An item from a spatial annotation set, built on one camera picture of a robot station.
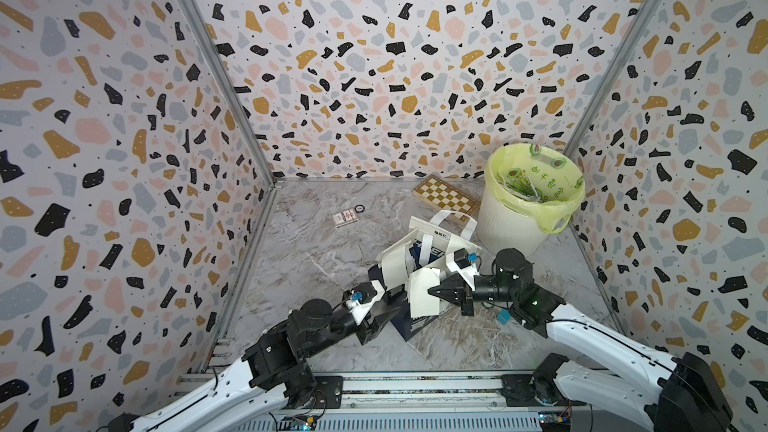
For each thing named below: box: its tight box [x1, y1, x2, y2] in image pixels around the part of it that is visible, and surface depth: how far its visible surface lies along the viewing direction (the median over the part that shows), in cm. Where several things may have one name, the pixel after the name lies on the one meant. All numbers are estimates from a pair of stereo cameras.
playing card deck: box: [332, 207, 359, 229], surface depth 111 cm
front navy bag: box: [390, 302, 439, 342], surface depth 77 cm
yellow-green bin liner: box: [484, 143, 586, 234], surface depth 93 cm
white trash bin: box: [477, 185, 549, 257], surface depth 87 cm
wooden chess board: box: [412, 174, 481, 223], surface depth 115 cm
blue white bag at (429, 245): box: [406, 210, 482, 271], surface depth 78 cm
